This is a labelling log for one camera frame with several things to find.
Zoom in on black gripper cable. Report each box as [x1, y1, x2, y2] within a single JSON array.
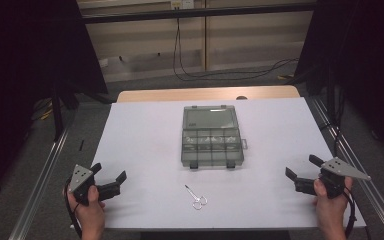
[[64, 178, 83, 240], [342, 186, 358, 240]]

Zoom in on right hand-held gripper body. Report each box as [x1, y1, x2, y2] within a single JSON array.
[[317, 156, 372, 200]]

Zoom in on aluminium floor rail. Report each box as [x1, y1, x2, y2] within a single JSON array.
[[8, 128, 70, 240], [308, 95, 384, 240]]

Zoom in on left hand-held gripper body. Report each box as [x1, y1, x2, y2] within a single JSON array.
[[69, 163, 99, 206]]

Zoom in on small silver scissors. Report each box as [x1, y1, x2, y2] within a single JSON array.
[[184, 184, 208, 211]]

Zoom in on wooden table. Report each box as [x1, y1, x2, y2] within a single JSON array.
[[117, 85, 301, 104]]

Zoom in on black curtain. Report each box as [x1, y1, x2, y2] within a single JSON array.
[[294, 0, 384, 166], [0, 0, 110, 203]]

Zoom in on black wall cable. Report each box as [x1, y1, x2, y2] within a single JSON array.
[[172, 17, 300, 82]]

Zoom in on clear grey compartment box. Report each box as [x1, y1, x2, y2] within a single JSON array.
[[180, 105, 249, 170]]

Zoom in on white wall socket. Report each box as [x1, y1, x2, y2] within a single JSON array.
[[170, 0, 195, 10]]

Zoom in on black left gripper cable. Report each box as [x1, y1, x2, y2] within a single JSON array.
[[64, 178, 83, 240]]

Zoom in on black horizontal bar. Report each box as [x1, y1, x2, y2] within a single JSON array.
[[81, 2, 318, 25]]

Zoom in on black stand pole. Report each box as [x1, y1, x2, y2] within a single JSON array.
[[51, 81, 65, 142]]

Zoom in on person's left hand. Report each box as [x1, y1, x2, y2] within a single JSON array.
[[63, 184, 107, 233]]

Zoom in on white table cover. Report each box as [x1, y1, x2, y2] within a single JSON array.
[[91, 97, 367, 231]]

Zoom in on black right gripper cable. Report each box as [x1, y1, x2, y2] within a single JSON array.
[[342, 186, 358, 240]]

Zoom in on person's right hand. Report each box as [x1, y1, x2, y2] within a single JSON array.
[[312, 176, 354, 232]]

